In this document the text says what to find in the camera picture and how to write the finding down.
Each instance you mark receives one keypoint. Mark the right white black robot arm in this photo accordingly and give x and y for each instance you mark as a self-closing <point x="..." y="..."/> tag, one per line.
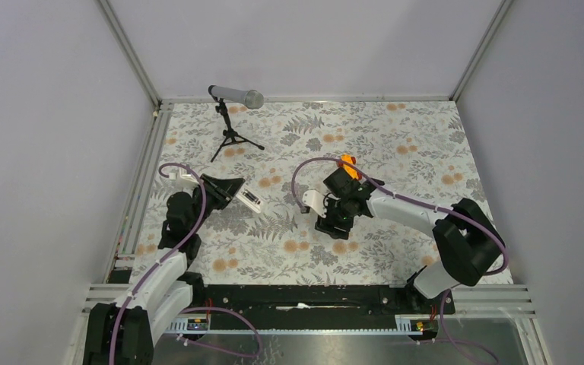
<point x="466" y="240"/>

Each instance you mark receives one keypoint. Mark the yellow toy brick car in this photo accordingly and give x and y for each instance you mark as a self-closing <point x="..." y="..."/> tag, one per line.
<point x="347" y="163"/>

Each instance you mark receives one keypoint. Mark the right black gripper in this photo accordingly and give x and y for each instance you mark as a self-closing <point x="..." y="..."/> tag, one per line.
<point x="327" y="226"/>

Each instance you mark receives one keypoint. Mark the white remote control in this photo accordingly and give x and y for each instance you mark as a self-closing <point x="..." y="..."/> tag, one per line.
<point x="250" y="199"/>

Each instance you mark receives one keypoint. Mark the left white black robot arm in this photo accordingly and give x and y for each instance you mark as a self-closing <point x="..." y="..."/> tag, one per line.
<point x="126" y="330"/>

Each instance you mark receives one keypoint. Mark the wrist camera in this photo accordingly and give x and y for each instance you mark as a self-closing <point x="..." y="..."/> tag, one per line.
<point x="313" y="200"/>
<point x="183" y="176"/>

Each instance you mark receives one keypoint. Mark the floral patterned table mat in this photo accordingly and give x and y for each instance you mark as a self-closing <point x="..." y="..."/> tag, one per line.
<point x="417" y="148"/>

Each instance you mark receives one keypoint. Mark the grey microphone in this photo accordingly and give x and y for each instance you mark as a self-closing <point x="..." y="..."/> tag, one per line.
<point x="251" y="99"/>

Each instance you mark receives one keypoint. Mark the black mini tripod stand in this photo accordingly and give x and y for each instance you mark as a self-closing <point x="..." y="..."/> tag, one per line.
<point x="231" y="136"/>

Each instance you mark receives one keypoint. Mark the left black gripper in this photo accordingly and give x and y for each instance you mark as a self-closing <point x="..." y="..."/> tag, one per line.
<point x="222" y="191"/>

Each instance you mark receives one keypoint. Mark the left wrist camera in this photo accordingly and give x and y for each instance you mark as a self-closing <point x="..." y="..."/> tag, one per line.
<point x="183" y="176"/>

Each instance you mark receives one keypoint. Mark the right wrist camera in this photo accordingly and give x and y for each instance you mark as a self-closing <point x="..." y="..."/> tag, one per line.
<point x="313" y="200"/>

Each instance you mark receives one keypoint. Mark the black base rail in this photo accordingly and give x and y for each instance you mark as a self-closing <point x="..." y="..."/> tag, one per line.
<point x="310" y="308"/>

